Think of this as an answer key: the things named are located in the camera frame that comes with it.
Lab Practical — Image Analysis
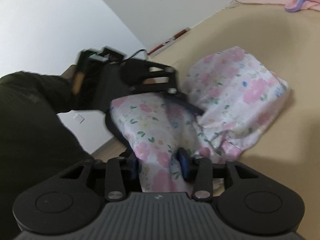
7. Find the person's left forearm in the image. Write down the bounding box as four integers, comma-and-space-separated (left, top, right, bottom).
0, 71, 100, 240

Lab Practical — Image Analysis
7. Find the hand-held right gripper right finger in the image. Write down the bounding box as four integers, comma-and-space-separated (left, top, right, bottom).
177, 147, 260, 201

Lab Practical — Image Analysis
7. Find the black cable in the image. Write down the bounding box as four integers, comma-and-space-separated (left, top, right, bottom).
125, 49, 148, 61

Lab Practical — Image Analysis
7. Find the pink floral garment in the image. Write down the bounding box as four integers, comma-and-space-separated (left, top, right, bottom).
110, 46, 290, 193

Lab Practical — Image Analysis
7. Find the red and white strip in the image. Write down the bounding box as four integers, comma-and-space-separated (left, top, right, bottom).
147, 27, 192, 56

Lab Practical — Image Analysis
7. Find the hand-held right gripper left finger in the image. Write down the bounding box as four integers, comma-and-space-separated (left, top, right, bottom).
60, 152, 142, 202

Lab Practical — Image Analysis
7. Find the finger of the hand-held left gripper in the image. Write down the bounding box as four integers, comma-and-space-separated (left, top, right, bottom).
104, 104, 136, 153
122, 59, 205, 117

